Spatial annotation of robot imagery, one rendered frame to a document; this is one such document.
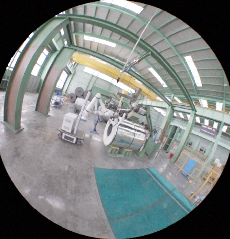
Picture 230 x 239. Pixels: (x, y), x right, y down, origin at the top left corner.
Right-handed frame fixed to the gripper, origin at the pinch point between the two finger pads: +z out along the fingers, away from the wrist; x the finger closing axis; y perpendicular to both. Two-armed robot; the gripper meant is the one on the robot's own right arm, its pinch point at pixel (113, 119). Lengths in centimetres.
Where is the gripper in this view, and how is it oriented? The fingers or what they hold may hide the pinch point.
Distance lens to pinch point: 240.3
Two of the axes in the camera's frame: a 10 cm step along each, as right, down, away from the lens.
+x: -9.5, 2.7, 1.3
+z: 3.0, 7.7, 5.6
